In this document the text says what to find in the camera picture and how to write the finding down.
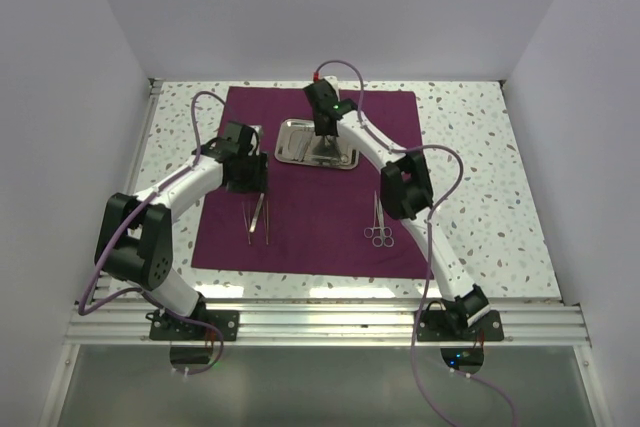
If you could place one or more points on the steel forceps with rings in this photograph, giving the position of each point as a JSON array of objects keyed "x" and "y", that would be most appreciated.
[{"x": 375, "y": 230}]

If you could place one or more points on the aluminium left side rail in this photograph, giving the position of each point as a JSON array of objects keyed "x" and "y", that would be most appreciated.
[{"x": 135, "y": 133}]

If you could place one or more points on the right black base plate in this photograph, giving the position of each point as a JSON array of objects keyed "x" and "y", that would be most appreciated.
[{"x": 438, "y": 325}]

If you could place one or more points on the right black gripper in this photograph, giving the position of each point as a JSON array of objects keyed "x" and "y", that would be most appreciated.
[{"x": 319, "y": 131}]

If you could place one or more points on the steel scalpel handle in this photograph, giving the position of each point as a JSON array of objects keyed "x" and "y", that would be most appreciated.
[{"x": 303, "y": 145}]

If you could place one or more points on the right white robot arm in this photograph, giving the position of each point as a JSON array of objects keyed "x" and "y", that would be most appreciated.
[{"x": 406, "y": 195}]

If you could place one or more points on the purple cloth wrap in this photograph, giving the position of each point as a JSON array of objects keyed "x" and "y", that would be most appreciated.
[{"x": 317, "y": 215}]

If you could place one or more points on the aluminium rail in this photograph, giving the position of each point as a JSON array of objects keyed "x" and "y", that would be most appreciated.
[
  {"x": 340, "y": 322},
  {"x": 135, "y": 133}
]

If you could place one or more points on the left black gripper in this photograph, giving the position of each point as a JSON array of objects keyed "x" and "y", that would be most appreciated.
[{"x": 257, "y": 183}]

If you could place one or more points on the wide steel tweezers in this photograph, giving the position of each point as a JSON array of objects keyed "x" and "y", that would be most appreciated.
[{"x": 255, "y": 216}]

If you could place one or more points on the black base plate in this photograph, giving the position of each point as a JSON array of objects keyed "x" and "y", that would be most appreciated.
[
  {"x": 208, "y": 325},
  {"x": 438, "y": 325}
]

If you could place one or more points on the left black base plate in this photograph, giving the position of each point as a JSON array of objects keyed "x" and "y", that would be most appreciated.
[{"x": 208, "y": 325}]

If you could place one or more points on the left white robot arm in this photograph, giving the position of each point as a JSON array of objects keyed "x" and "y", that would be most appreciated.
[{"x": 135, "y": 243}]

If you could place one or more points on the small steel scissors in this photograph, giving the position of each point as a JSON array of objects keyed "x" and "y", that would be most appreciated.
[{"x": 386, "y": 240}]

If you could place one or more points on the steel instrument tray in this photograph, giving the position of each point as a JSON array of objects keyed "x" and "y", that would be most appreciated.
[{"x": 289, "y": 136}]

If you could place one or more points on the aluminium front rail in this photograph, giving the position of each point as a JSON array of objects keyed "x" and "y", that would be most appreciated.
[{"x": 340, "y": 322}]

